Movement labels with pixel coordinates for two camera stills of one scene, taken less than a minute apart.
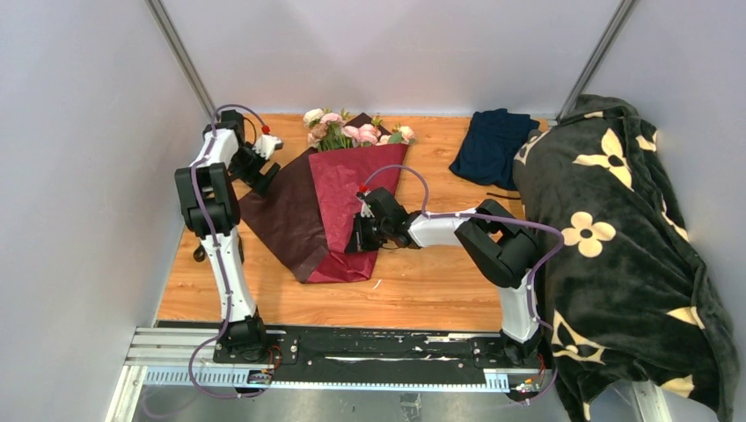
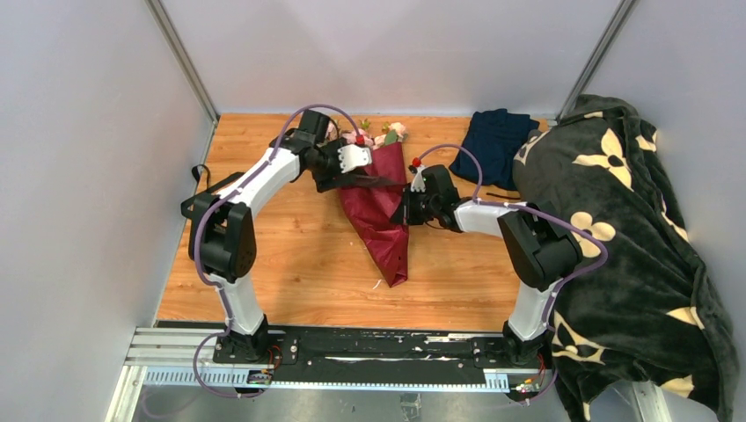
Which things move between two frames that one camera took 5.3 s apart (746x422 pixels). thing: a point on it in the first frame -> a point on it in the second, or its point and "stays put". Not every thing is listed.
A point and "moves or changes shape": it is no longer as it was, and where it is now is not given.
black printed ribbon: x=200 y=253 moves or changes shape
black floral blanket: x=626 y=297 stays put
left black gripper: x=256 y=180 -> x=321 y=179
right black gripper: x=359 y=242 -> x=405 y=214
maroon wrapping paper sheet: x=307 y=208 moves or changes shape
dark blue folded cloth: x=488 y=150 stays put
